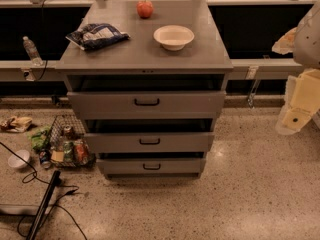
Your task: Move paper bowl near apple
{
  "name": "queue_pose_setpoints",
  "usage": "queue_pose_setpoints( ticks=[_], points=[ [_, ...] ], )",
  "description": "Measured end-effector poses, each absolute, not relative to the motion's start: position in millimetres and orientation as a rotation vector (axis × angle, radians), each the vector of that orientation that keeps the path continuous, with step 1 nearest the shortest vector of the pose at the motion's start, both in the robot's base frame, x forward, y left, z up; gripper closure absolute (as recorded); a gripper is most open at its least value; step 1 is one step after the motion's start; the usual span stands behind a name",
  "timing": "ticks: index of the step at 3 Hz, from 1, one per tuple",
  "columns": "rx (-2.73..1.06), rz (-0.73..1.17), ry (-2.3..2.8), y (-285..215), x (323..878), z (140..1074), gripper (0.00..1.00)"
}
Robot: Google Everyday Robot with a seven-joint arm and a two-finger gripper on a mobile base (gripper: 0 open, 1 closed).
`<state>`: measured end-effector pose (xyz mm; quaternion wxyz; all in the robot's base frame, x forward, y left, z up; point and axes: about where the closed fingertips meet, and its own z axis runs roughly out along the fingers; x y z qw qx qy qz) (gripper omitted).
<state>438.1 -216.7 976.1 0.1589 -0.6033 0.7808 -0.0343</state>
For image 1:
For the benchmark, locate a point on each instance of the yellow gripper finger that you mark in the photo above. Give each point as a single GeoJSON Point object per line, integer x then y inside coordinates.
{"type": "Point", "coordinates": [302, 99]}
{"type": "Point", "coordinates": [285, 44]}

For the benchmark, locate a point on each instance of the white paper bowl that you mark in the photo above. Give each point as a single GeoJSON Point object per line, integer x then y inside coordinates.
{"type": "Point", "coordinates": [173, 37]}

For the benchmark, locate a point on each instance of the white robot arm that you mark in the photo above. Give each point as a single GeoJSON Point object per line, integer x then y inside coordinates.
{"type": "Point", "coordinates": [306, 51]}

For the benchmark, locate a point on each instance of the red apple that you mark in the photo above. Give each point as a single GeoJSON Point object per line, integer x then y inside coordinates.
{"type": "Point", "coordinates": [144, 9]}

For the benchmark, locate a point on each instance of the top grey drawer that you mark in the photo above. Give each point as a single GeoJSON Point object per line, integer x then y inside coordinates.
{"type": "Point", "coordinates": [147, 105]}

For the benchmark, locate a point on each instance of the grey drawer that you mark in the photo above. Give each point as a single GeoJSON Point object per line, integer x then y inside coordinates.
{"type": "Point", "coordinates": [147, 105]}
{"type": "Point", "coordinates": [149, 142]}
{"type": "Point", "coordinates": [151, 166]}

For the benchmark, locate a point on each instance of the grey drawer cabinet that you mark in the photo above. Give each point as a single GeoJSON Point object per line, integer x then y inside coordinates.
{"type": "Point", "coordinates": [141, 64]}

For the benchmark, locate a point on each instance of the middle grey drawer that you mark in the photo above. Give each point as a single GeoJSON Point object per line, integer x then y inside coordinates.
{"type": "Point", "coordinates": [149, 142]}

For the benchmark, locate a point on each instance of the blue white chip bag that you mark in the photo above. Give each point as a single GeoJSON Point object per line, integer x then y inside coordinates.
{"type": "Point", "coordinates": [95, 36]}

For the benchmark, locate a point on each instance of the bottom grey drawer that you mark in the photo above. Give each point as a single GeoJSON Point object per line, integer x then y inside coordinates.
{"type": "Point", "coordinates": [151, 166]}

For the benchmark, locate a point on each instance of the red soda can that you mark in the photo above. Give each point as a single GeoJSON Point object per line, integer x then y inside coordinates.
{"type": "Point", "coordinates": [81, 152]}

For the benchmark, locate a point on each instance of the brown can in basket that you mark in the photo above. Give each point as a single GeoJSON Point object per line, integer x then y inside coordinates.
{"type": "Point", "coordinates": [68, 132]}

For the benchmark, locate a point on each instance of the green soda can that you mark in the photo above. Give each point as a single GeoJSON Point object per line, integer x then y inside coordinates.
{"type": "Point", "coordinates": [68, 151]}

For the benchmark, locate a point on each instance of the yellow sponge block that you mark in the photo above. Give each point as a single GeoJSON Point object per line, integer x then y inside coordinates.
{"type": "Point", "coordinates": [57, 156]}

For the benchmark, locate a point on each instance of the clear plastic water bottle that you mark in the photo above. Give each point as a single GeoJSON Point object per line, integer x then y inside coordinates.
{"type": "Point", "coordinates": [32, 51]}

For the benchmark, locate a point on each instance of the green snack bag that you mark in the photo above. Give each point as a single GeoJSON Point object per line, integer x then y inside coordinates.
{"type": "Point", "coordinates": [40, 138]}

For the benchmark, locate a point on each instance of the blue can on floor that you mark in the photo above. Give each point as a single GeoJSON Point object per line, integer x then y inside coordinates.
{"type": "Point", "coordinates": [45, 159]}

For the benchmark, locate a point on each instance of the crumpled brown snack bag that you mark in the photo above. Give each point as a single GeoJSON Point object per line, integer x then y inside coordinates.
{"type": "Point", "coordinates": [16, 124]}

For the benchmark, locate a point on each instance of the black bar on floor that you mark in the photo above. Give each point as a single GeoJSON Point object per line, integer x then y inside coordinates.
{"type": "Point", "coordinates": [43, 205]}

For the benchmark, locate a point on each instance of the wire mesh basket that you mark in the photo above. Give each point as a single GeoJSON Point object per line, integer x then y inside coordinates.
{"type": "Point", "coordinates": [57, 139]}

